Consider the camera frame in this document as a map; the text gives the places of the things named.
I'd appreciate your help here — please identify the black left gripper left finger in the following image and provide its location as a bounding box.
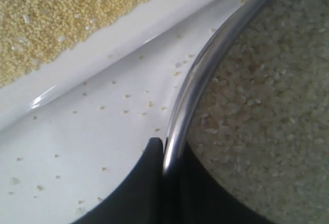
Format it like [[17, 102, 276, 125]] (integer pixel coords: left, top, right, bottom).
[[75, 138, 163, 224]]

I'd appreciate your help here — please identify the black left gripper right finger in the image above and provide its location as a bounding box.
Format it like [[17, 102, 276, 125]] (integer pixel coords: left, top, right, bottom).
[[179, 144, 272, 224]]

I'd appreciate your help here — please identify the round stainless steel sieve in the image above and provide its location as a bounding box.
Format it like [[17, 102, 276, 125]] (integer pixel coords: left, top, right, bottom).
[[161, 0, 329, 224]]

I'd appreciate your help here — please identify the white plastic tray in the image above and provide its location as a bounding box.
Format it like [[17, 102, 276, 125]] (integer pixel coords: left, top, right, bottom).
[[0, 0, 273, 132]]

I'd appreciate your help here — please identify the yellow millet grains pile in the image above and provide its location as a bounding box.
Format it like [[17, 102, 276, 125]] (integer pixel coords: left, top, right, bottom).
[[1, 0, 149, 86]]

